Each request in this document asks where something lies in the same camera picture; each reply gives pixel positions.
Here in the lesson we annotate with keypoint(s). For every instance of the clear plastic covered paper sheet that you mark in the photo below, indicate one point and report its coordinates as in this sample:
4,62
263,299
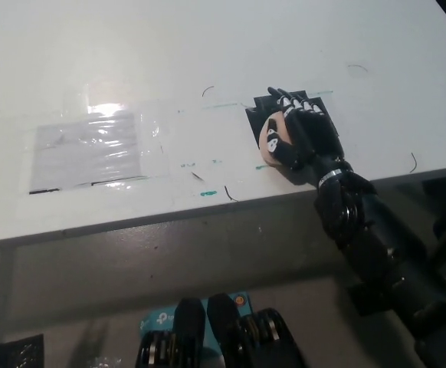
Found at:
92,153

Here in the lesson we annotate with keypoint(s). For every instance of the pink dumpling toy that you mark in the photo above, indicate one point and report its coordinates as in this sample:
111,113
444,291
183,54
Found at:
266,147

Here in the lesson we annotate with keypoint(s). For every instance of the teal router box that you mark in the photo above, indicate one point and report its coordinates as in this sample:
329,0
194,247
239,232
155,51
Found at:
159,318

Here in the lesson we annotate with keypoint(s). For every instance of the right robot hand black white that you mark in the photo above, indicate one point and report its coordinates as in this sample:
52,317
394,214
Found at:
307,134

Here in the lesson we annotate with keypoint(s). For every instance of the black mask patch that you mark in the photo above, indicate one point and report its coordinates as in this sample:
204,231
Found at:
324,122

